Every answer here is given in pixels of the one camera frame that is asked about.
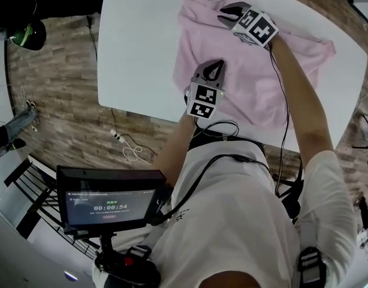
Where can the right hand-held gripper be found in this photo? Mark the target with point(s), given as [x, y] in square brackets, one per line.
[256, 25]

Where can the person's right forearm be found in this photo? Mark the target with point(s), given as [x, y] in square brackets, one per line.
[304, 100]

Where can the pink robe garment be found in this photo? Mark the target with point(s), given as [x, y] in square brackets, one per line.
[256, 79]

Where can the black folding chair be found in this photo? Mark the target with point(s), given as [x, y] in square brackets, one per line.
[366, 139]

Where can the large white table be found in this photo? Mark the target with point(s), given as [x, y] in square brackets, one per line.
[136, 55]

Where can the black metal frame chair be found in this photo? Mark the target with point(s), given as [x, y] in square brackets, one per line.
[43, 205]

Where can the black monitor mount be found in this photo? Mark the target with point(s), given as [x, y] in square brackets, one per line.
[124, 259]

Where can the white power strip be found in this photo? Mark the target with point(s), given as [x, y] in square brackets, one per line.
[118, 135]

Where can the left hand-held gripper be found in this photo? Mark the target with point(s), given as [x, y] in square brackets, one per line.
[203, 99]

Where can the black monitor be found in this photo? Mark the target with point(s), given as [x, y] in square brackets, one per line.
[112, 199]

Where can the person's dark trousers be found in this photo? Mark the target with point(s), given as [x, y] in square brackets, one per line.
[220, 142]

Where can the dark blue oval pad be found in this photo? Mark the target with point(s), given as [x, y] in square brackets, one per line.
[29, 36]

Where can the person's left forearm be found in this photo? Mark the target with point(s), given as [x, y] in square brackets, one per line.
[175, 148]

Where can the person's white t-shirt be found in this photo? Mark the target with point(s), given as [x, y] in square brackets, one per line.
[238, 220]

